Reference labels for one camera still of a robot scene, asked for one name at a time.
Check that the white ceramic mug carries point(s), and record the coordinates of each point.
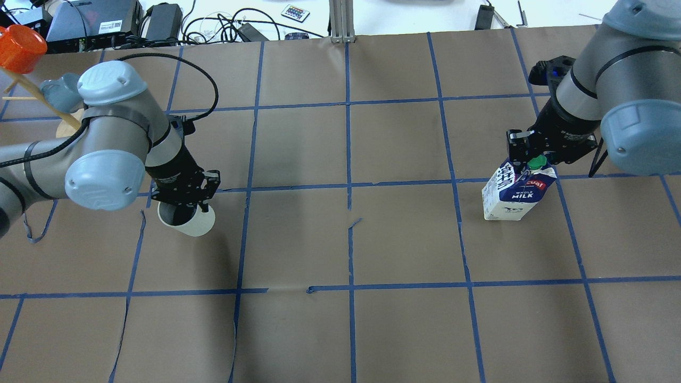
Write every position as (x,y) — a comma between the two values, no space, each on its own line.
(191,221)

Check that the white blue milk carton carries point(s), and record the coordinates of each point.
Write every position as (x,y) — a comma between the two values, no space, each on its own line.
(510,193)

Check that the blue grey cup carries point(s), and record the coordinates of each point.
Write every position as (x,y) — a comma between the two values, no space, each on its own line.
(62,93)

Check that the orange cup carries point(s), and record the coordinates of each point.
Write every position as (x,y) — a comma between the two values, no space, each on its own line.
(21,48)

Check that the black power adapter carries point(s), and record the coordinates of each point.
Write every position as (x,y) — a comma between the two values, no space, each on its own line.
(484,18)

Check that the wooden mug tree stand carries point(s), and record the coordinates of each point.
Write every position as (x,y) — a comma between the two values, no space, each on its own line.
(36,96)

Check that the small remote control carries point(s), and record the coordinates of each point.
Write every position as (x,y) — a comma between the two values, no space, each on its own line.
(295,13)

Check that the black electronics box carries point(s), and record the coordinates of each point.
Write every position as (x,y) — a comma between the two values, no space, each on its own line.
(82,26)

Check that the aluminium frame post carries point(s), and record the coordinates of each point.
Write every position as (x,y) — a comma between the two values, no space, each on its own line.
(342,22)

